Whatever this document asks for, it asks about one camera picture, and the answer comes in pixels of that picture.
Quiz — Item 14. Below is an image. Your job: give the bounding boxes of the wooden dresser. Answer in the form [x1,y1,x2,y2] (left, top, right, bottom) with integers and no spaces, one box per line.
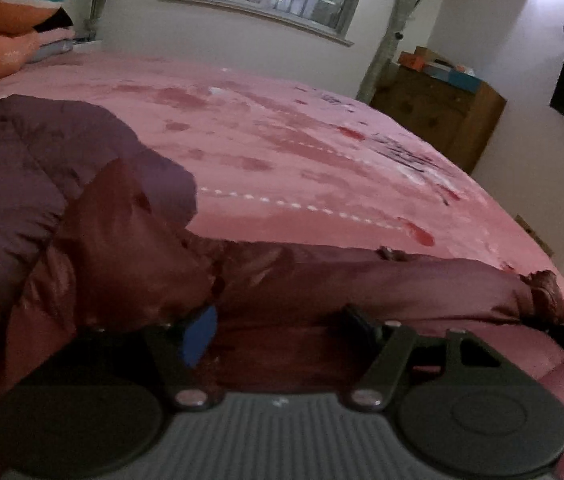
[368,61,509,176]

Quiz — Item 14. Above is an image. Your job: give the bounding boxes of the tan box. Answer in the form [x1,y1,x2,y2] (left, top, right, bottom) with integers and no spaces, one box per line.
[413,45,444,64]

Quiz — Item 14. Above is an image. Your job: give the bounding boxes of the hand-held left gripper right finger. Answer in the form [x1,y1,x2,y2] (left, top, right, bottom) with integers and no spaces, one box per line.
[342,303,558,411]

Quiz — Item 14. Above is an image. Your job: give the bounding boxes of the purple padded jacket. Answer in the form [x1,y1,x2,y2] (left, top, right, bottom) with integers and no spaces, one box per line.
[0,94,199,356]

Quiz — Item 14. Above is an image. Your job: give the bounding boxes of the folded pink and blue clothes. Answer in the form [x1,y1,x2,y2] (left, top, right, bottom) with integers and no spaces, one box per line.
[26,27,76,64]

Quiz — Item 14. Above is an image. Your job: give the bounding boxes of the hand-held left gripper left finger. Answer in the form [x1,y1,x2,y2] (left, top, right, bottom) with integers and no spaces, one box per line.
[7,305,223,412]

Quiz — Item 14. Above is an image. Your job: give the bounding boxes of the pink printed blanket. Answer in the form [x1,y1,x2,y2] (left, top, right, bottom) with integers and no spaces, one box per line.
[0,49,564,480]

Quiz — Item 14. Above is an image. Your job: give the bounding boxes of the blue box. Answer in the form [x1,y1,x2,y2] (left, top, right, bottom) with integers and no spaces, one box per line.
[421,61,484,94]

